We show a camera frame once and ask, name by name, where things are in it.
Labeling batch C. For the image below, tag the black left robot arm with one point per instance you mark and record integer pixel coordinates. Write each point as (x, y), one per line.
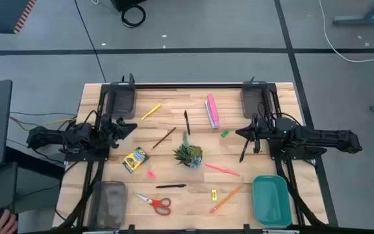
(54, 136)

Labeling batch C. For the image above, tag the teal plastic bin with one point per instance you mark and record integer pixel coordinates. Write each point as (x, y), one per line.
(271, 201)

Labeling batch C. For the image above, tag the pink white eraser pack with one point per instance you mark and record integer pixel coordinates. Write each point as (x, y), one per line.
(213, 110)

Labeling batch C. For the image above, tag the orange striped dark platform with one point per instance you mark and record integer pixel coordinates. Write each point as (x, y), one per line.
(2, 14)

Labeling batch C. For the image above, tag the small green sharpener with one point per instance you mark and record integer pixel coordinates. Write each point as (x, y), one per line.
(225, 133)

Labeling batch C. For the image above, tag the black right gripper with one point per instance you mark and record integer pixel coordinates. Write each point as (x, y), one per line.
(262, 132)

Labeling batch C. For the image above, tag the dark clear plastic bin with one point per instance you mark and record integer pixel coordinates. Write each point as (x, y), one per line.
(121, 100)
(255, 99)

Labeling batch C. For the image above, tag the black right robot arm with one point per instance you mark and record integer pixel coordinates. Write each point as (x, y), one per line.
(320, 136)

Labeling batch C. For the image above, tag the small pink eraser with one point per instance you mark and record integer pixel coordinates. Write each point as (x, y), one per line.
(151, 174)

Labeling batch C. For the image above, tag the yellow green crayon box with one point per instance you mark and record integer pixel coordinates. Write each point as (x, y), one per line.
(135, 159)

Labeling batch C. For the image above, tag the yellow eraser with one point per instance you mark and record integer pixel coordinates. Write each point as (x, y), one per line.
(214, 195)

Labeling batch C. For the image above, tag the orange pencil pink eraser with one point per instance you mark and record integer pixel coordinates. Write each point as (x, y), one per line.
(226, 199)

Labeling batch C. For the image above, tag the black pen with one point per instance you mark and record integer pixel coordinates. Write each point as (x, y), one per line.
(170, 186)
(187, 123)

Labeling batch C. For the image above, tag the yellow highlighter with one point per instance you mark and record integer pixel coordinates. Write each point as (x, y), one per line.
(151, 111)

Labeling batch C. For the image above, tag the potted succulent plant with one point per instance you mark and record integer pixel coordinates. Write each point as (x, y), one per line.
(188, 154)

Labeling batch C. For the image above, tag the black table frame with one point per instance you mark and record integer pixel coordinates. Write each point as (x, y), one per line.
(190, 86)

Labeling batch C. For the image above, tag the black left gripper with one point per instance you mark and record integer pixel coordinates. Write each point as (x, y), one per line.
(109, 131)

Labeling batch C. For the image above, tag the black equipment box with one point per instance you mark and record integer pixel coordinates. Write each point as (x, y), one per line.
(125, 3)

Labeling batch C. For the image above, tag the brown pencil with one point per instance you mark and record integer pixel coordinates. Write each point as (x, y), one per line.
(163, 138)

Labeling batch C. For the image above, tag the grey table leg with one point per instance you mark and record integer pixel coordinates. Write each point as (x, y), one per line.
(362, 20)

